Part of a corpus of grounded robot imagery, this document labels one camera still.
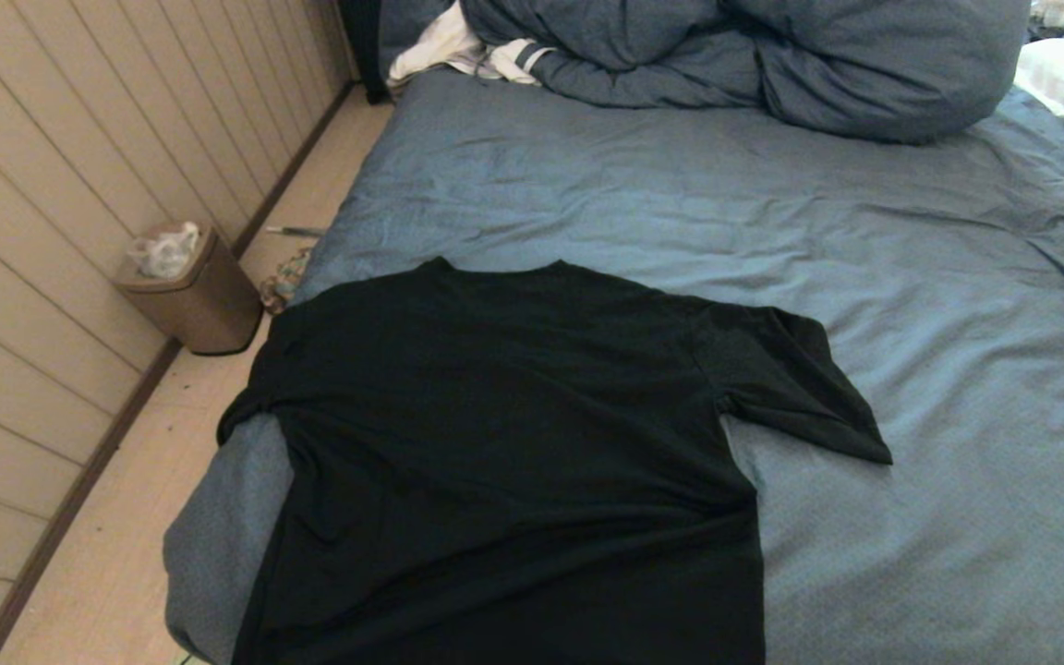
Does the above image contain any black printed t-shirt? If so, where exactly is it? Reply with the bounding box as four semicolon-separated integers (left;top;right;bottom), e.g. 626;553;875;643
216;257;894;665

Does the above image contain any white striped garment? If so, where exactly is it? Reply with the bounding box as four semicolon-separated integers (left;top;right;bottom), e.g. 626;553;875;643
388;0;556;89

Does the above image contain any brown trash bin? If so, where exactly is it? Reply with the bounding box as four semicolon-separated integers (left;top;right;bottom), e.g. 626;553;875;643
114;222;264;357

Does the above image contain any black bedside furniture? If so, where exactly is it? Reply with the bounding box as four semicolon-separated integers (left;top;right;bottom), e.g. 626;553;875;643
338;0;392;104

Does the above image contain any blue bunched duvet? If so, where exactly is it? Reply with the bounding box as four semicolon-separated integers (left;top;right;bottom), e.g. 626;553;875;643
458;0;1032;146

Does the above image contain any clear plastic bin bag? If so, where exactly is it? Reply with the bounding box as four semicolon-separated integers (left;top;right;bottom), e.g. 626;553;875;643
126;222;200;280

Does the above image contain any bed with blue sheet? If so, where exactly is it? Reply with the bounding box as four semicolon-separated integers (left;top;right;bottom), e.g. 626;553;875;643
163;65;1064;665

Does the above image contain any colourful rope toy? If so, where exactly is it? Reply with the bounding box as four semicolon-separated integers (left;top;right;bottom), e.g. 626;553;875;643
260;245;313;317

